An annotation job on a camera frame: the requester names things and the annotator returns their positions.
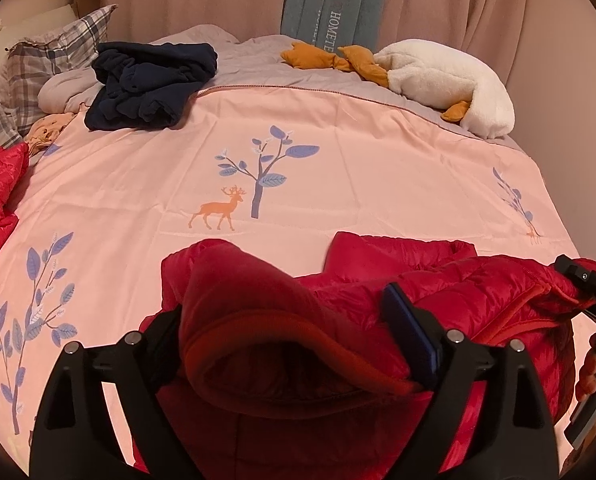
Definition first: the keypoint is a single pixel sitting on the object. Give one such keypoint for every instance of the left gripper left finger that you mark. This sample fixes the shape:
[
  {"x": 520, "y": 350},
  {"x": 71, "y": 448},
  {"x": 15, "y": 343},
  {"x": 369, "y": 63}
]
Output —
[{"x": 73, "y": 436}]

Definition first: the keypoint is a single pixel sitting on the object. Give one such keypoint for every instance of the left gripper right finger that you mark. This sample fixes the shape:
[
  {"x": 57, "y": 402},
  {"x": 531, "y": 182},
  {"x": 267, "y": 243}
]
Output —
[{"x": 488, "y": 417}]

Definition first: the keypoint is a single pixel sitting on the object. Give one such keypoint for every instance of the red down jacket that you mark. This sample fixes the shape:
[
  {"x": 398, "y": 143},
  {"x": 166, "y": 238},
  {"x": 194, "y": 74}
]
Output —
[{"x": 300, "y": 378}]

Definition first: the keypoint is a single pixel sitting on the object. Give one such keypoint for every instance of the person right hand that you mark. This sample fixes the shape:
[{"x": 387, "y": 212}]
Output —
[{"x": 586, "y": 384}]

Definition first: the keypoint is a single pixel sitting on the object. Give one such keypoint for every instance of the white goose plush toy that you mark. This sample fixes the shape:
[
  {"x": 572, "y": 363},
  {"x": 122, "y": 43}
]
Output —
[{"x": 464, "y": 89}]

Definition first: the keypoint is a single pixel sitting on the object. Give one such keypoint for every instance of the orange small cloth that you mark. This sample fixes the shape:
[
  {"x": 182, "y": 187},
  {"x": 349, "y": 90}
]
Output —
[{"x": 45, "y": 131}]

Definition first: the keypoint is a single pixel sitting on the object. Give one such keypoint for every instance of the plaid pillow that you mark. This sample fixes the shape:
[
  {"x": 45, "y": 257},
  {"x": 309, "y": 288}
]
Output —
[{"x": 29, "y": 62}]

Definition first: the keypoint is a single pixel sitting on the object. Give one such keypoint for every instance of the grey folded blanket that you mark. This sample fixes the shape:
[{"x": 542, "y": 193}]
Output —
[{"x": 68, "y": 91}]

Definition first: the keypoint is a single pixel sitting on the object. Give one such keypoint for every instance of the pink deer print duvet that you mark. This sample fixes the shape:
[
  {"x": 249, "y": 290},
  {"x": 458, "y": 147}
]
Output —
[{"x": 274, "y": 159}]

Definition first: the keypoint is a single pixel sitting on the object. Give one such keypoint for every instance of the navy blue garment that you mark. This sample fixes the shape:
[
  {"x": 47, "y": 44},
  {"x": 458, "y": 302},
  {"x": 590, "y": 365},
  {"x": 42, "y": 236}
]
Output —
[{"x": 147, "y": 86}]

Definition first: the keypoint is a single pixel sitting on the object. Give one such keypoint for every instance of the blue-grey curtain panel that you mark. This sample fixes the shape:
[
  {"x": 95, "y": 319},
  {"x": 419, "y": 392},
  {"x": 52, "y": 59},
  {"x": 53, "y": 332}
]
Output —
[{"x": 331, "y": 24}]

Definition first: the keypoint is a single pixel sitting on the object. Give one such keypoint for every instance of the beige headboard cushion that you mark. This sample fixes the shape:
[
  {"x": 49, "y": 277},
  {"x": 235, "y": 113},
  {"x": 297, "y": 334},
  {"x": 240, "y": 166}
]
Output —
[{"x": 23, "y": 30}]

